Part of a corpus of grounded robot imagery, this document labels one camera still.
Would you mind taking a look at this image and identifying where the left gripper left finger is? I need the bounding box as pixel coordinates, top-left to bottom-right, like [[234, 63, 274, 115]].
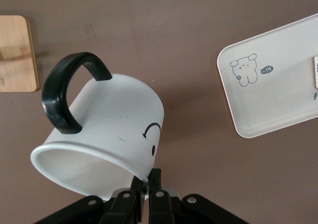
[[100, 175, 146, 224]]

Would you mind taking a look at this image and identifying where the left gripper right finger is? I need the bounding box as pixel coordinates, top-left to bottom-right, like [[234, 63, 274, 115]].
[[146, 168, 176, 224]]

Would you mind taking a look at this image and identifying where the white smiley mug black handle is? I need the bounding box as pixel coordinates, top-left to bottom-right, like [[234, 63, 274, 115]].
[[30, 52, 165, 202]]

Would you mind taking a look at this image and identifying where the blue white milk carton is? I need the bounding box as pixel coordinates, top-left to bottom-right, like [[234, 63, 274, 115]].
[[313, 56, 318, 88]]

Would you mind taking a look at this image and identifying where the beige rabbit print tray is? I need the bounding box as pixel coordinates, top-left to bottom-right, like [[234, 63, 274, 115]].
[[216, 12, 318, 139]]

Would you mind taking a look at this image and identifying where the wooden mug stand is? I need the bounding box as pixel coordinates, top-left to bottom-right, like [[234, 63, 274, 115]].
[[0, 15, 40, 92]]

